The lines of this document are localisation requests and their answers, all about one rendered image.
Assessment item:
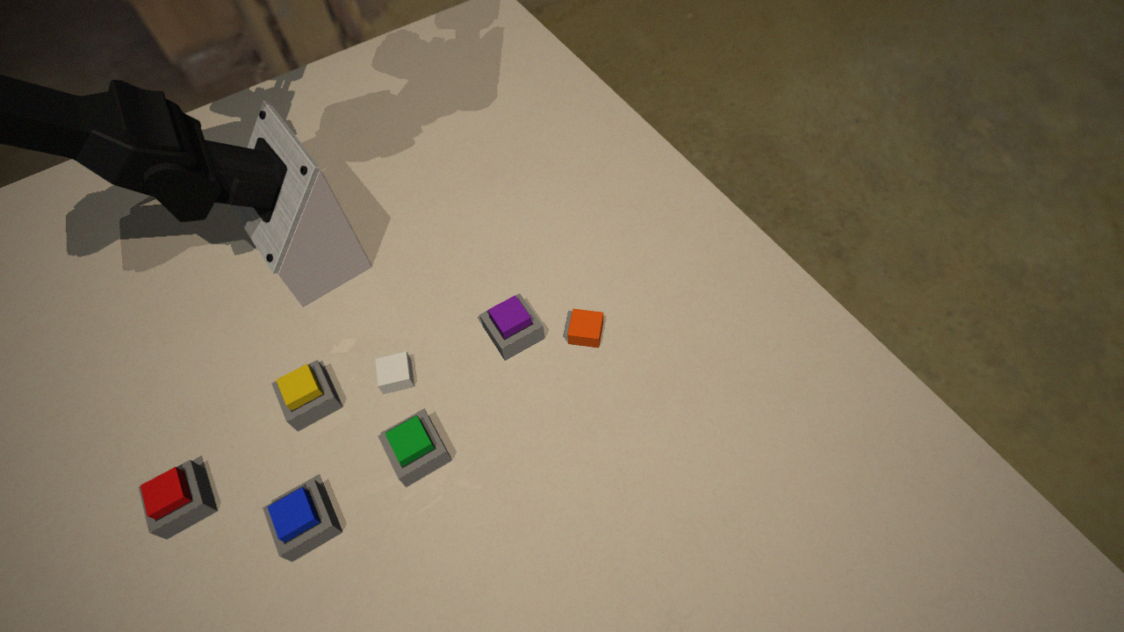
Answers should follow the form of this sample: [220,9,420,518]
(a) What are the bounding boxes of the yellow button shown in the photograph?
[272,360,343,432]

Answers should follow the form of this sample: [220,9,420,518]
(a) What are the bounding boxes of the red button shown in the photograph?
[139,460,218,540]

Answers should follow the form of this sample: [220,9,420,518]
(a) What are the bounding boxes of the blue button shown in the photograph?
[263,479,342,562]

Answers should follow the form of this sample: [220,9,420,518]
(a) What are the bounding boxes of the green button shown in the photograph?
[378,410,452,488]

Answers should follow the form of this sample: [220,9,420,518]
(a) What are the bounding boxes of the purple button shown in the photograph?
[479,294,545,361]

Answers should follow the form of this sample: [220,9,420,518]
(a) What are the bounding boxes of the orange block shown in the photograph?
[566,309,602,347]

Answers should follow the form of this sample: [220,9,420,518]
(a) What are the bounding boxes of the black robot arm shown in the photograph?
[0,75,287,222]

